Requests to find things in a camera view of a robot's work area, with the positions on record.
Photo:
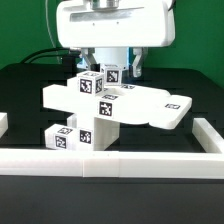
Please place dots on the white marker cube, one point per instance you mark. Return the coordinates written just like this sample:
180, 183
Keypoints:
90, 83
112, 74

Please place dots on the white block at left edge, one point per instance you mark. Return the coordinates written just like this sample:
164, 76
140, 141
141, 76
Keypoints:
3, 123

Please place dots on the white chair seat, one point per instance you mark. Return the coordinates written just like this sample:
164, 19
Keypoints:
93, 134

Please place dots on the white chair back frame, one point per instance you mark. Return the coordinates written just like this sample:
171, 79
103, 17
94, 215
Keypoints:
129, 104

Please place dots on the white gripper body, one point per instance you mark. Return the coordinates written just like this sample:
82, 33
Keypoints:
134, 23

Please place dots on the white U-shaped fence frame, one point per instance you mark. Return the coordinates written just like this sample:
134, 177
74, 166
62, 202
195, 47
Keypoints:
206, 165

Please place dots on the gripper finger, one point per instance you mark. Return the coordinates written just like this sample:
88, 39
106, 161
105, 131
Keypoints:
139, 56
88, 55

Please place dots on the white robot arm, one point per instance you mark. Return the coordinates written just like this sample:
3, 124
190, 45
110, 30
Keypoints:
121, 56

